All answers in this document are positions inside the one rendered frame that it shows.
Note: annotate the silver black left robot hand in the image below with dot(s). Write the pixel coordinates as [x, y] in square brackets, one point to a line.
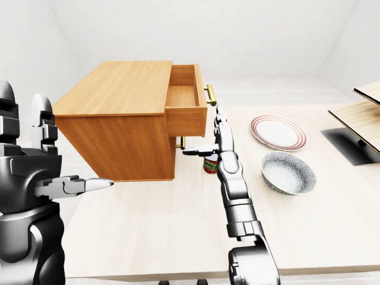
[26, 172]

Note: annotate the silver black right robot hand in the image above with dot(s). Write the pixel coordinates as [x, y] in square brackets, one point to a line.
[230, 163]

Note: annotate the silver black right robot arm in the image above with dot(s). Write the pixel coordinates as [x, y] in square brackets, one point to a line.
[242, 213]

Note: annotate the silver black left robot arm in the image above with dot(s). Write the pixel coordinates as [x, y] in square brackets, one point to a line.
[26, 252]

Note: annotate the open wooden drawer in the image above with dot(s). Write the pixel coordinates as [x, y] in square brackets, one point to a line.
[186, 120]

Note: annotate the wooden cabinet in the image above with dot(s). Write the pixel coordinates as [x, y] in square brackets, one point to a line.
[112, 98]

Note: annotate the red green tomato sauce tin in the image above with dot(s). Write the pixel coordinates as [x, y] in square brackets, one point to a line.
[210, 165]

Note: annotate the white plate with red rings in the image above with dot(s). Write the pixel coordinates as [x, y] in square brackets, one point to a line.
[277, 133]

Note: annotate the grey patterned bowl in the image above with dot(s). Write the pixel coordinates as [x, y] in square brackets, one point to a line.
[289, 173]

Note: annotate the small dark shape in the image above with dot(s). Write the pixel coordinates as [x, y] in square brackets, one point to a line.
[202, 282]
[164, 282]

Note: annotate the wooden tiered shelf black base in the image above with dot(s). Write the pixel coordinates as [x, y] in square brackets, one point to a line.
[353, 139]

